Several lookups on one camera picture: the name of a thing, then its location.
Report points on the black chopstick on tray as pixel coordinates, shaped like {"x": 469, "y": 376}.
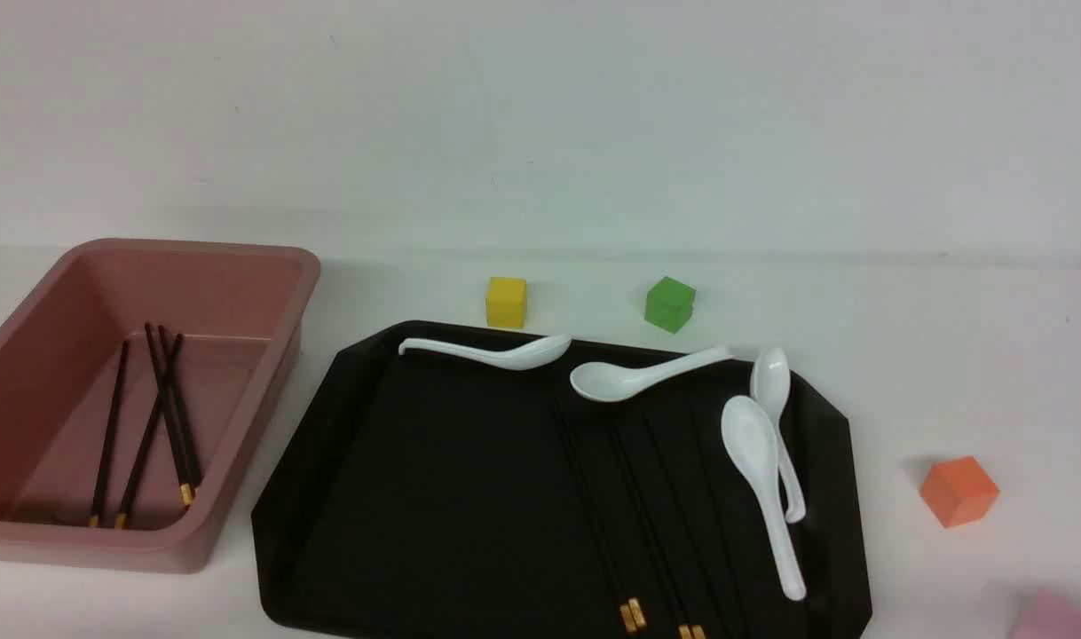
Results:
{"x": 591, "y": 514}
{"x": 676, "y": 529}
{"x": 653, "y": 521}
{"x": 626, "y": 552}

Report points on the black chopstick on tray left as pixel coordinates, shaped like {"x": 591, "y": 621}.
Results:
{"x": 591, "y": 514}

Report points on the white spoon top left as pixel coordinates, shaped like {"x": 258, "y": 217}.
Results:
{"x": 536, "y": 353}

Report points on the dark chopstick in bin left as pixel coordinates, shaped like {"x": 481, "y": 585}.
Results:
{"x": 99, "y": 495}

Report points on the pink cube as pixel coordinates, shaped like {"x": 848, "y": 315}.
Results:
{"x": 1047, "y": 615}

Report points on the dark chopstick in bin crossing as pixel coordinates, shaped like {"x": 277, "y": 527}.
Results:
{"x": 138, "y": 468}

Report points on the yellow cube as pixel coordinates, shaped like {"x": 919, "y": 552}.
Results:
{"x": 506, "y": 303}

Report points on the green cube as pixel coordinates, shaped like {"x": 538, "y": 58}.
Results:
{"x": 669, "y": 304}

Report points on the black plastic tray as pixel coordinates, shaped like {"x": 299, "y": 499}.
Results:
{"x": 425, "y": 496}

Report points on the dark chopstick in bin right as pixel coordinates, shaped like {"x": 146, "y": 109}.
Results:
{"x": 181, "y": 410}

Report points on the white spoon long front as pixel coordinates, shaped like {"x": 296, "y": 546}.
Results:
{"x": 751, "y": 444}

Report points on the pink plastic bin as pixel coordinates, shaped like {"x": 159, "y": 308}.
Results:
{"x": 240, "y": 310}

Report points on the white spoon top middle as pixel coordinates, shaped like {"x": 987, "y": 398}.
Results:
{"x": 607, "y": 383}

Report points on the black chopstick on tray right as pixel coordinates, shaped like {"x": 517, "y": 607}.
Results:
{"x": 676, "y": 529}

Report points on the orange cube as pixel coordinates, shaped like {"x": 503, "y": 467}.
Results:
{"x": 959, "y": 491}

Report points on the dark chopstick in bin middle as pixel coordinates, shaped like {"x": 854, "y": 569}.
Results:
{"x": 168, "y": 413}

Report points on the white spoon far right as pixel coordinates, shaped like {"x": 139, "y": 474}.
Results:
{"x": 770, "y": 388}

